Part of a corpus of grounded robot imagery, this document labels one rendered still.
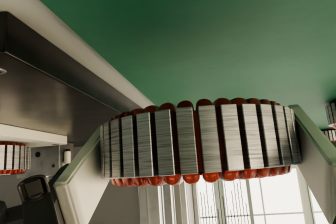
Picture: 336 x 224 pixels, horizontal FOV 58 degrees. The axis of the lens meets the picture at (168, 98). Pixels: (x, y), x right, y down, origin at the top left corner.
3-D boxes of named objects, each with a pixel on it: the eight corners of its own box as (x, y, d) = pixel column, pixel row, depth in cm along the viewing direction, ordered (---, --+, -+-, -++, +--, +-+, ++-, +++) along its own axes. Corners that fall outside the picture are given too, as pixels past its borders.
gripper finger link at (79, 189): (82, 238, 14) (67, 238, 14) (119, 162, 21) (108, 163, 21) (66, 183, 13) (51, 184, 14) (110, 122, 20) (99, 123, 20)
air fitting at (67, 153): (62, 149, 50) (62, 167, 49) (69, 148, 50) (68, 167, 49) (65, 149, 51) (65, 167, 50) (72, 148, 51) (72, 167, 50)
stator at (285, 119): (61, 109, 14) (61, 194, 13) (320, 81, 12) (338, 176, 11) (131, 132, 25) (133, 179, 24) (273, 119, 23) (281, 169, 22)
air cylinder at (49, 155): (17, 144, 50) (15, 179, 49) (59, 140, 49) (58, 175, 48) (35, 146, 55) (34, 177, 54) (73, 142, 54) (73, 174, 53)
